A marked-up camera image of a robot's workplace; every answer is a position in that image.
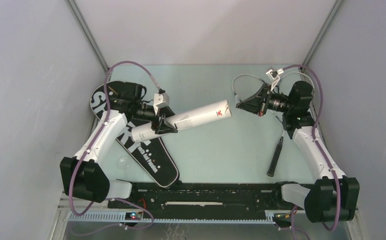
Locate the electronics board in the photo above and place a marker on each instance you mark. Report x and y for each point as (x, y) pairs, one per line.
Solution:
(283, 221)
(133, 216)

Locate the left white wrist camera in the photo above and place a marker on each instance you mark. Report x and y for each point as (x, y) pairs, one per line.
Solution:
(160, 100)

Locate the right white badminton racket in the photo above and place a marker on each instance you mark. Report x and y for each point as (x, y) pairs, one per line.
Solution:
(307, 78)

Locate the white shuttlecock tube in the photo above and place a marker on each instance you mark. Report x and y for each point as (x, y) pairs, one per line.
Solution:
(186, 120)

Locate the left electronics board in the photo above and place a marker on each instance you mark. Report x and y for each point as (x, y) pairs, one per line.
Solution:
(133, 216)

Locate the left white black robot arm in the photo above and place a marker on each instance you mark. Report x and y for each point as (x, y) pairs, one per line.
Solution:
(120, 109)

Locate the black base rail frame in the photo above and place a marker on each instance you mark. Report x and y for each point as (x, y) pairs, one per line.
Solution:
(205, 202)

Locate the black racket cover bag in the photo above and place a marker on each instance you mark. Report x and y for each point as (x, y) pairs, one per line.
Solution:
(151, 155)

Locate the right electronics board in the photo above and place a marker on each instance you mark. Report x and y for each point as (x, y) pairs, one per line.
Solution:
(283, 221)

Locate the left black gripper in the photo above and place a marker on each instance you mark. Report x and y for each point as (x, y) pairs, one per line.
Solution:
(163, 112)

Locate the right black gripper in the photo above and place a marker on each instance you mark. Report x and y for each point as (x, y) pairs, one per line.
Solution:
(252, 104)

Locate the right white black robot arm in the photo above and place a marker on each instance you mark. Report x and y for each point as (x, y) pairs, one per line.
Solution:
(333, 195)

